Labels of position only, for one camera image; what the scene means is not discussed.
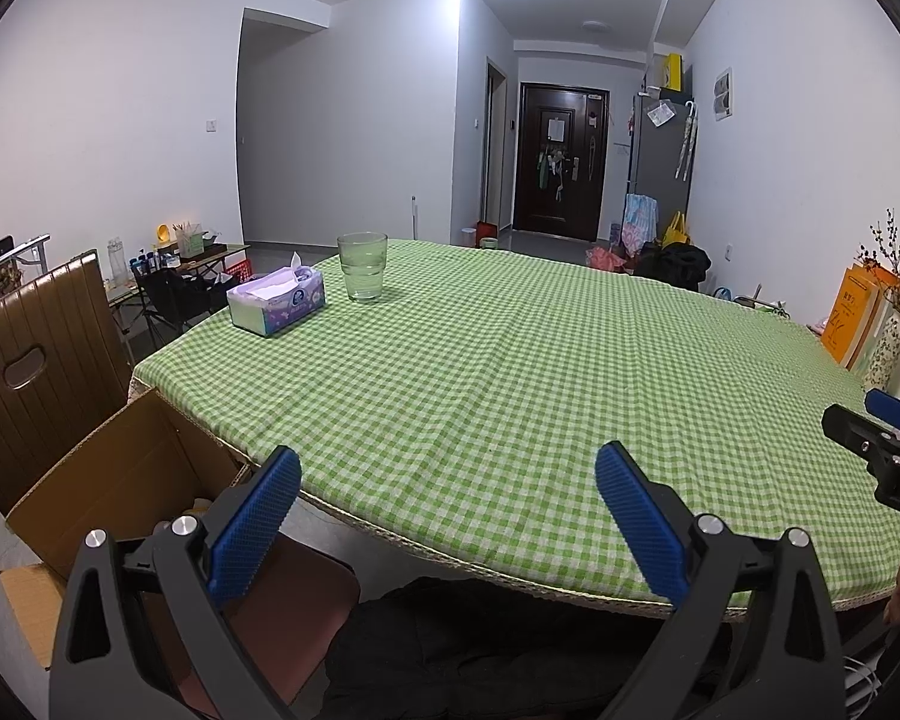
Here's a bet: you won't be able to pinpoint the dark brown entrance door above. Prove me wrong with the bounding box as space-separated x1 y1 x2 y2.
511 82 611 241

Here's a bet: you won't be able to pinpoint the brown slatted chair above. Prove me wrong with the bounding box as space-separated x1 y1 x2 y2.
0 249 134 517

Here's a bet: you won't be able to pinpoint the clear drinking glass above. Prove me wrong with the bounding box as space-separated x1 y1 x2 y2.
337 232 389 305

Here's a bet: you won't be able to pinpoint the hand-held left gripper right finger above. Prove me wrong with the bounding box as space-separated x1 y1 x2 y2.
594 441 848 720

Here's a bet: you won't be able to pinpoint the red chair seat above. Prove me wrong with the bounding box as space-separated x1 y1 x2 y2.
139 536 361 720

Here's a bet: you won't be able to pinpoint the person's black pants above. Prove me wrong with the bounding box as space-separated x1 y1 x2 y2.
322 576 728 720

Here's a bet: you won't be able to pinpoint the pink plastic bag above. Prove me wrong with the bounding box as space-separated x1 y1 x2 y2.
586 244 631 275

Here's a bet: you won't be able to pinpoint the metal frame rack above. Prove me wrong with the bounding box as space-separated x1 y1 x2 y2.
0 234 52 316

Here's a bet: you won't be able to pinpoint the floral ceramic vase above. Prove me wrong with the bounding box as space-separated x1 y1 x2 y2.
862 313 900 391

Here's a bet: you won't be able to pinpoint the wooden folding table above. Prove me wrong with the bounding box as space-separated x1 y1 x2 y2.
109 242 251 331

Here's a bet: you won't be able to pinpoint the orange book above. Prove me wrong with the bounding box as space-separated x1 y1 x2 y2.
820 268 882 365
855 262 900 376

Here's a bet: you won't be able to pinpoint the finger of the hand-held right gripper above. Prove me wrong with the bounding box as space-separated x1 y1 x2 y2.
821 403 900 478
864 388 900 436

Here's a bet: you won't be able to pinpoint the brown cardboard box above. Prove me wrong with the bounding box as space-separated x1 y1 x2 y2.
0 388 252 672

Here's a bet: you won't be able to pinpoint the green checked tablecloth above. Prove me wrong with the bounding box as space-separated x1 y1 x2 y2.
131 238 900 620

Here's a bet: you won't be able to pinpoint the white cable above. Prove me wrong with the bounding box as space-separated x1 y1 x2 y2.
844 656 882 720

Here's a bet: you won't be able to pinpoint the black folding chair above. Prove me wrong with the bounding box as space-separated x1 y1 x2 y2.
135 268 230 338

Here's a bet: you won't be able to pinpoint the black bag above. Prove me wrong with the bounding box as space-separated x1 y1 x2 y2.
634 241 713 290

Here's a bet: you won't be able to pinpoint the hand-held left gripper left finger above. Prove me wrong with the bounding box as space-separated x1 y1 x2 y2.
49 444 305 720

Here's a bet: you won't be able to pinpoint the purple tissue box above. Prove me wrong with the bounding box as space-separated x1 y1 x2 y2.
226 251 327 338

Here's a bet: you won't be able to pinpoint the light blue cloth bag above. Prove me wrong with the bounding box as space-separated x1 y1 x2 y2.
621 193 659 254

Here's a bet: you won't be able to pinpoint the white folded umbrella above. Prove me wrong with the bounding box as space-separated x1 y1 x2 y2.
675 101 698 182

